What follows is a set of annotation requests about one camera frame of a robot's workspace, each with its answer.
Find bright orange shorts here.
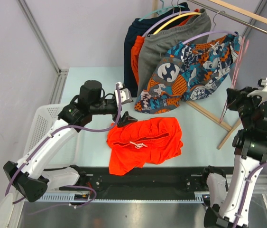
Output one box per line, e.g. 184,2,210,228
107,117,184,176

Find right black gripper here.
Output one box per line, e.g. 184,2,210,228
226,86,265,130

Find metal clothes rail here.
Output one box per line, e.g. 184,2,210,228
190,0,267,36

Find grey shorts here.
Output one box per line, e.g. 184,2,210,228
137,8,212,95

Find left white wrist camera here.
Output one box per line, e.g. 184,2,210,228
114,82,133,105

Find patterned blue orange shorts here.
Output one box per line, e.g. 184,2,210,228
134,32,242,114

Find purple hanger rear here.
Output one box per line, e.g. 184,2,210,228
142,6,192,37

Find yellow hanger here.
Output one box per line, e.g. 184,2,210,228
153,11,201,35

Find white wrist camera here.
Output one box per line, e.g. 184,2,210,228
114,82,133,105
247,77,267,99

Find navy blue shorts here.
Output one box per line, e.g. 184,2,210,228
123,2,190,97

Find purple hanger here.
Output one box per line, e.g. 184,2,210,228
142,6,192,37
179,9,238,45

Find aluminium frame post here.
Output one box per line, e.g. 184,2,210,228
16,0,62,74

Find white slotted cable duct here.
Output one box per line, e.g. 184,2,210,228
37,192,204,204

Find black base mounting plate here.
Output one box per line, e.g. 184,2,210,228
48,167,209,202

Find purple cable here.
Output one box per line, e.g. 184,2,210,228
231,80,267,228
4,85,123,214

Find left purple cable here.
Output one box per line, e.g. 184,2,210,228
4,85,123,214

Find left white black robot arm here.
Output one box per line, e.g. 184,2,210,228
3,80,137,202

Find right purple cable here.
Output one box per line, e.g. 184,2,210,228
231,80,267,228

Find wooden clothes rack frame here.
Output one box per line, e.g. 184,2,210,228
152,0,267,150

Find teal hanger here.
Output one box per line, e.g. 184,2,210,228
138,0,173,21

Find white plastic laundry basket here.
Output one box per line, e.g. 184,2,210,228
24,104,79,169

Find dark orange hanging shorts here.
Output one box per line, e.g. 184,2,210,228
130,15,192,84

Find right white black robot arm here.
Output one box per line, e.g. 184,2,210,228
200,85,267,228

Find purple hanger front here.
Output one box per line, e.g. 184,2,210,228
179,9,238,45

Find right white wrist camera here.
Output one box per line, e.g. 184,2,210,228
247,77,267,99

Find pink wire hanger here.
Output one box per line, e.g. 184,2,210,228
218,36,249,124

